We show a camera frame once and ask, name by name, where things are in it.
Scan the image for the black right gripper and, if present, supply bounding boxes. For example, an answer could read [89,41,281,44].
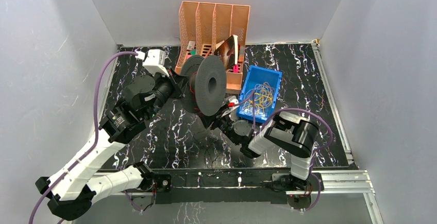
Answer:
[197,105,240,145]

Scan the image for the grey filament spool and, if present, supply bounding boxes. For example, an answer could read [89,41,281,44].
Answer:
[180,55,227,116]

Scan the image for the black thin wire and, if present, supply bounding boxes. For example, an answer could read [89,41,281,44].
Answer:
[193,113,229,170]

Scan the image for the blue plastic bin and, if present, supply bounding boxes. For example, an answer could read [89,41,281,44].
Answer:
[237,65,282,123]

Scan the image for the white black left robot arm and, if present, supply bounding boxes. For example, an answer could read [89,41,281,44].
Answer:
[36,70,192,220]

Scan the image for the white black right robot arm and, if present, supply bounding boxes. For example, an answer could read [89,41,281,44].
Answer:
[202,111,319,190]

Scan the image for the dark book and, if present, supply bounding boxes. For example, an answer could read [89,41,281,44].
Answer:
[214,35,239,70]

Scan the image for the pink desk organizer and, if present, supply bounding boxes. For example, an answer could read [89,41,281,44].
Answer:
[175,1,250,94]

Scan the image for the red thin wire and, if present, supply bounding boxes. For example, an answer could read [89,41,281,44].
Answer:
[189,72,206,116]

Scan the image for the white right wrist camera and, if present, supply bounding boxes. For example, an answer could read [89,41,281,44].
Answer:
[221,95,239,117]

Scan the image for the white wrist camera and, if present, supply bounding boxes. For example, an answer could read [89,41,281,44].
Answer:
[221,95,239,117]
[142,49,169,77]

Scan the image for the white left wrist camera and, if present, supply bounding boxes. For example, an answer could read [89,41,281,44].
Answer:
[142,49,169,77]

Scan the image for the yellow wire bundle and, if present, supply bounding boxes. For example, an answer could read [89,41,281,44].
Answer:
[245,81,276,115]

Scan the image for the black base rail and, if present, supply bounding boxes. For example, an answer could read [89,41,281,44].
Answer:
[129,167,325,206]

